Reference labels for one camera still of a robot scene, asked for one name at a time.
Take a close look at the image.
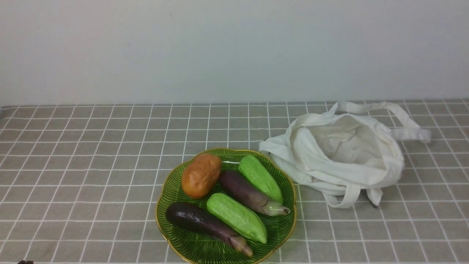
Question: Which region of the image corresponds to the purple eggplant green stem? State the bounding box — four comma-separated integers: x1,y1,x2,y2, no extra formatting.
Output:
218,170,291,217

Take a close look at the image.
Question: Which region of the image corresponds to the white cloth tote bag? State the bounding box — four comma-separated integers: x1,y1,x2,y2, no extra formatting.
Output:
259,102,432,208

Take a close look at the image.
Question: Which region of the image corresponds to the green bitter gourd right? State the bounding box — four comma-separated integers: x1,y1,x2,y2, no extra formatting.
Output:
239,155,283,204

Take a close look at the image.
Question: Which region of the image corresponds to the green bitter gourd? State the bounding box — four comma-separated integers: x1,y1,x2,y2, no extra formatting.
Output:
206,193,267,244
239,155,283,204

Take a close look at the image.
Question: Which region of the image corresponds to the brown potato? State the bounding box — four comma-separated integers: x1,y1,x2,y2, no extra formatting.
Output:
181,153,222,199

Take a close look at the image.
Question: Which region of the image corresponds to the green bitter gourd front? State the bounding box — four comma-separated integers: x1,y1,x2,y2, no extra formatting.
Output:
206,193,267,244

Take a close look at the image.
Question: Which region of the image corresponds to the dark purple eggplant front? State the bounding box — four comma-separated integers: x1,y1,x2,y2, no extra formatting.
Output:
165,202,253,258

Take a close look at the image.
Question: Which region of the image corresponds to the green glass plate gold rim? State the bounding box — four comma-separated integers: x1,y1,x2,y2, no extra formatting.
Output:
155,148,298,264

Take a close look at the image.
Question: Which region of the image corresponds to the grey checkered tablecloth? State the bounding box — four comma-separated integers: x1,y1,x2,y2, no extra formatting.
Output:
0,99,469,264

